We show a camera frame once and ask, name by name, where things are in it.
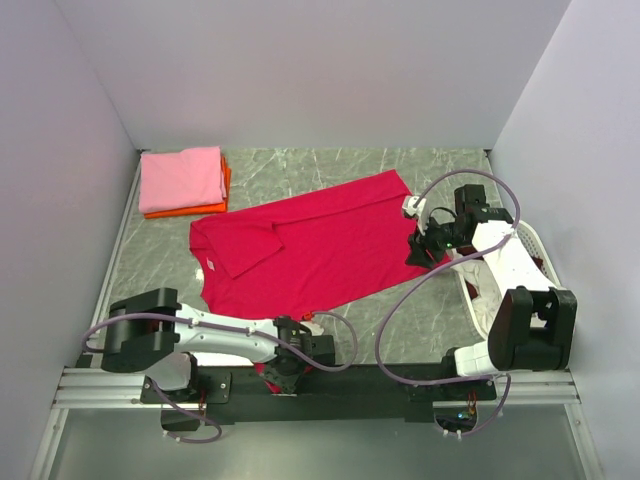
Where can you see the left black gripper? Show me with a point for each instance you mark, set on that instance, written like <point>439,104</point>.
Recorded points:
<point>286,382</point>

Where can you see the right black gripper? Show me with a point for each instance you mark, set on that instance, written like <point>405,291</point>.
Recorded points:
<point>418,244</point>

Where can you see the crimson red t-shirt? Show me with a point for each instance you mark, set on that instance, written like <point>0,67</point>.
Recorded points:
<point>312,252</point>

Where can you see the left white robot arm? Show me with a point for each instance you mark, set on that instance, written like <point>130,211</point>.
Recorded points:
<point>164,341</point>

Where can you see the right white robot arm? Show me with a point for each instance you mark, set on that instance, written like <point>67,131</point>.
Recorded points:
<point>534,324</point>

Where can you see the cream white t-shirt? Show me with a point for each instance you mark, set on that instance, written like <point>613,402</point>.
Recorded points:
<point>486,297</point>

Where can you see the white laundry basket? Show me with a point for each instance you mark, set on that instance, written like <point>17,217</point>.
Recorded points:
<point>534,247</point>

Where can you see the dark maroon t-shirt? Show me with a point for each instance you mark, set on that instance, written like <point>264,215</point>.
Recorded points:
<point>538,262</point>

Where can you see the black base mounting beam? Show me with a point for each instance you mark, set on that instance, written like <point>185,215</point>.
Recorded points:
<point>234,394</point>

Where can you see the folded pink t-shirt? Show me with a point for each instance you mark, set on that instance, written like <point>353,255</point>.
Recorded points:
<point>192,177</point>

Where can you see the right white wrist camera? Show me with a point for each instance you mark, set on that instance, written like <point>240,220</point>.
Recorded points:
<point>415,208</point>

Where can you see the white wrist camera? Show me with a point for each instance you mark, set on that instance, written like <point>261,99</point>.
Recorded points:
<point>415,208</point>
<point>309,324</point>

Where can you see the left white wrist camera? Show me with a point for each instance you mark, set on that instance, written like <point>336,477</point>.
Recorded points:
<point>309,324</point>

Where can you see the aluminium frame rail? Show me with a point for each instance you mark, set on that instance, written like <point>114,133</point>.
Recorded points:
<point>85,386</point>

